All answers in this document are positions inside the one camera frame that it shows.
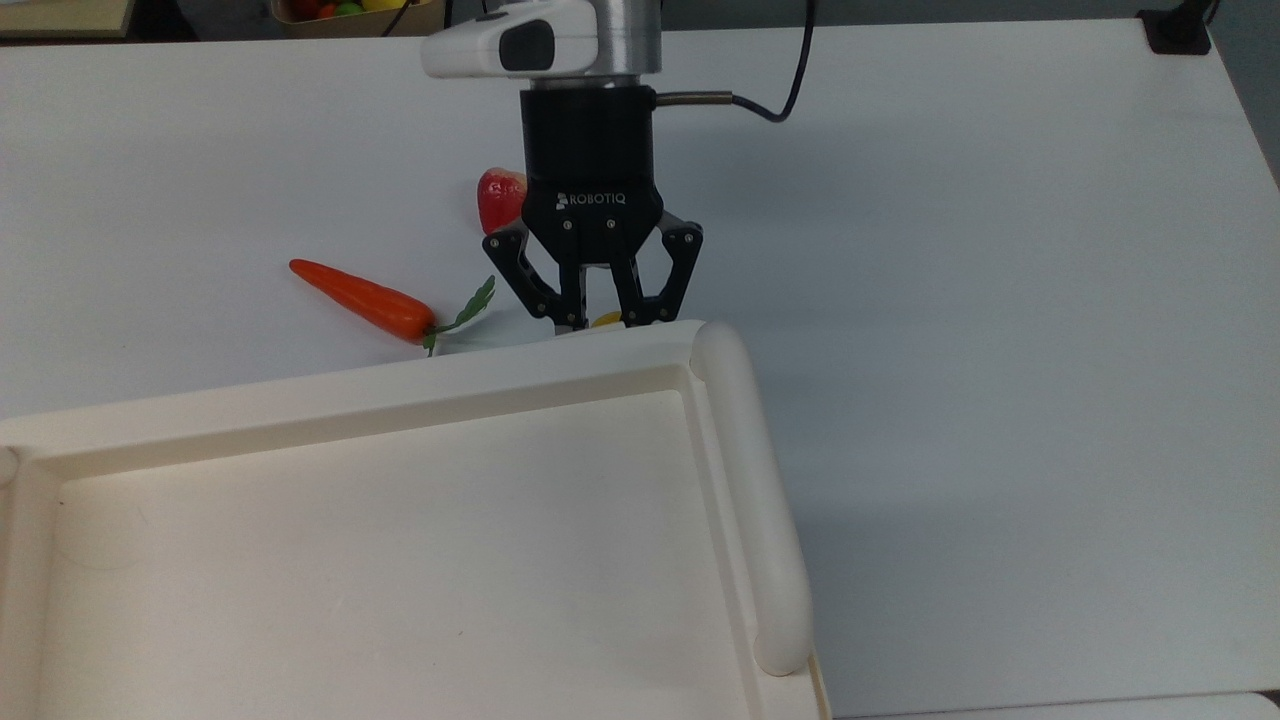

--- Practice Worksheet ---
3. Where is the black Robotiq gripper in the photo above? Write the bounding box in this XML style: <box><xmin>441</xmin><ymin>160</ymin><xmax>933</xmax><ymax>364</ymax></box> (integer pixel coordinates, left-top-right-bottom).
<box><xmin>482</xmin><ymin>83</ymin><xmax>705</xmax><ymax>334</ymax></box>

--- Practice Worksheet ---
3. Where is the red toy strawberry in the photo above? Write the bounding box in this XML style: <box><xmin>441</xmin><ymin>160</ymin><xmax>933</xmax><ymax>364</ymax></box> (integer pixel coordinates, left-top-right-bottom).
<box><xmin>476</xmin><ymin>167</ymin><xmax>529</xmax><ymax>237</ymax></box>

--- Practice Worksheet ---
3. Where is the orange toy carrot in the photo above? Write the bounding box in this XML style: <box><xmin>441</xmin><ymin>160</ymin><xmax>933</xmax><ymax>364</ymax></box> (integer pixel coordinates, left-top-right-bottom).
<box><xmin>289</xmin><ymin>258</ymin><xmax>497</xmax><ymax>357</ymax></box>

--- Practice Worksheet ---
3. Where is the cream plastic tray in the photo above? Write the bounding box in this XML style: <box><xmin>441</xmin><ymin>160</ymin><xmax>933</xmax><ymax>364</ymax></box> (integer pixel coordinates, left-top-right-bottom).
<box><xmin>0</xmin><ymin>320</ymin><xmax>834</xmax><ymax>720</ymax></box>

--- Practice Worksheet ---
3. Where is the cardboard box of toy fruit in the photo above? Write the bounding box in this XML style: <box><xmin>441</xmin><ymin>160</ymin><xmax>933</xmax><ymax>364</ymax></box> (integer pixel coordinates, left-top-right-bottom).
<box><xmin>268</xmin><ymin>0</ymin><xmax>447</xmax><ymax>39</ymax></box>

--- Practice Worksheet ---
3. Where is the light wooden board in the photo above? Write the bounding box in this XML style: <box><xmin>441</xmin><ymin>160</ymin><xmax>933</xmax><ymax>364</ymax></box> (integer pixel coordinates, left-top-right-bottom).
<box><xmin>0</xmin><ymin>0</ymin><xmax>137</xmax><ymax>39</ymax></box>

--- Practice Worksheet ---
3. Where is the black table clamp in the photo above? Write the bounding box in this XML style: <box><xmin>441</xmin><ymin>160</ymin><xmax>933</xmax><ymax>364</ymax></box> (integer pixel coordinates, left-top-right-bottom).
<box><xmin>1137</xmin><ymin>0</ymin><xmax>1221</xmax><ymax>55</ymax></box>

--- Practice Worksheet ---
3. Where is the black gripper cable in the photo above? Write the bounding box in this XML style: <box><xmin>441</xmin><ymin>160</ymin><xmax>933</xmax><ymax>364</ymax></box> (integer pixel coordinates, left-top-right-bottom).
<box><xmin>655</xmin><ymin>0</ymin><xmax>818</xmax><ymax>125</ymax></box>

